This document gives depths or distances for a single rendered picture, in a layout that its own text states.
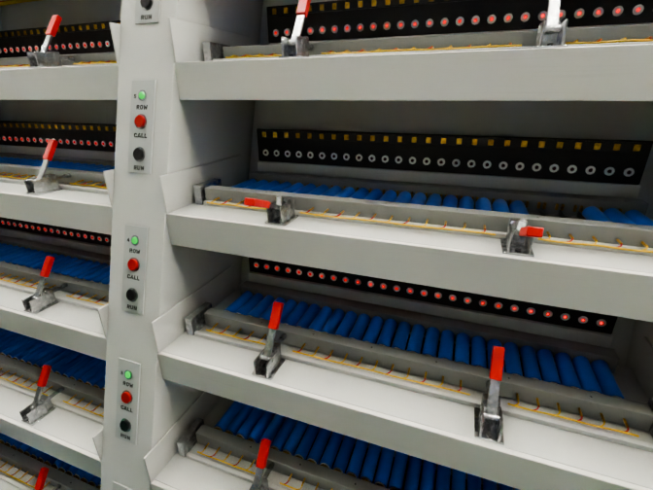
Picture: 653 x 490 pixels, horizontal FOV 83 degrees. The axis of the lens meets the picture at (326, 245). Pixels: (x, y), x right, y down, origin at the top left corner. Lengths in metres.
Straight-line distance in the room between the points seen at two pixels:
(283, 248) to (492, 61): 0.29
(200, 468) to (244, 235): 0.37
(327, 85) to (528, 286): 0.30
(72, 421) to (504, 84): 0.81
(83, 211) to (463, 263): 0.53
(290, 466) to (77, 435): 0.37
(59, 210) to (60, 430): 0.37
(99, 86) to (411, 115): 0.46
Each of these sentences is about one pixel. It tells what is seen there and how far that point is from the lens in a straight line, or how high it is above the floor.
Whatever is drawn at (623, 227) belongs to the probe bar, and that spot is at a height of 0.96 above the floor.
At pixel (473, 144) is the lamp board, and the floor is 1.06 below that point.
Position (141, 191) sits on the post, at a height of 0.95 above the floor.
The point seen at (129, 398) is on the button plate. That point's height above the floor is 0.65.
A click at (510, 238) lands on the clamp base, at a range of 0.40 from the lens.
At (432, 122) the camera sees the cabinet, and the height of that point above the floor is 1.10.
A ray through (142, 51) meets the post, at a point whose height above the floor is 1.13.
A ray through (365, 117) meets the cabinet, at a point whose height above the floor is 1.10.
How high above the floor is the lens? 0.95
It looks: 6 degrees down
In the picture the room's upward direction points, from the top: 6 degrees clockwise
